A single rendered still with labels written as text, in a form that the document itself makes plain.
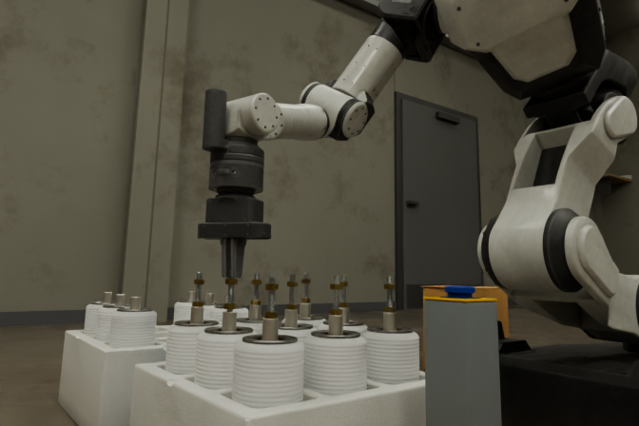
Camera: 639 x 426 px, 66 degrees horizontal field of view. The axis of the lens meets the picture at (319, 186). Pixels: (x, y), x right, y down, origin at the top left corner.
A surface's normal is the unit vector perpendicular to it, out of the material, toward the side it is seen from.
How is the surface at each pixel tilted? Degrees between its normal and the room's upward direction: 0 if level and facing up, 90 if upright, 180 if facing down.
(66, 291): 90
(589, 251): 90
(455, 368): 90
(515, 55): 133
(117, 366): 90
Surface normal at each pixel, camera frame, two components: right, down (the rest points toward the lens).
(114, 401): 0.61, -0.12
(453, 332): -0.79, -0.12
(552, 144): -0.65, 0.51
